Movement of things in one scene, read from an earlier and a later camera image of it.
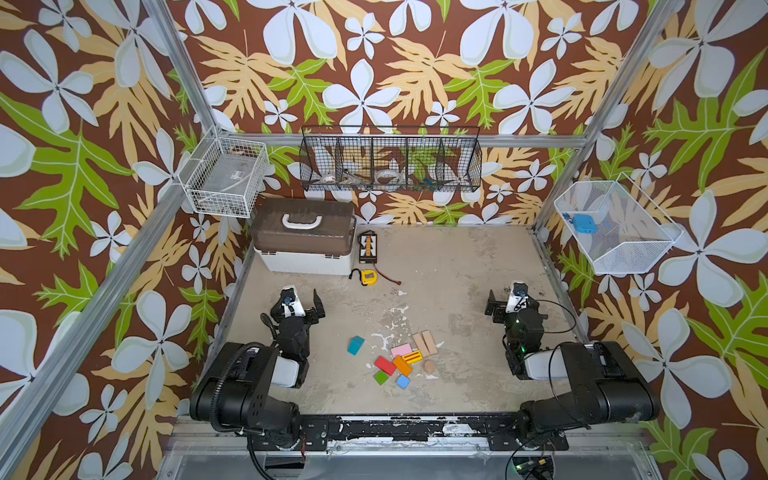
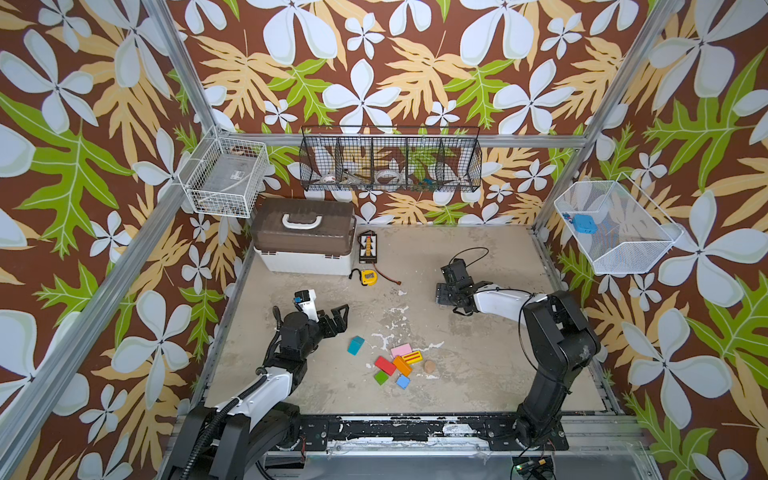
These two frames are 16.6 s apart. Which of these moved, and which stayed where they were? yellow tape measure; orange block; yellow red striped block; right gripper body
Moved: right gripper body
Stayed: yellow red striped block; yellow tape measure; orange block
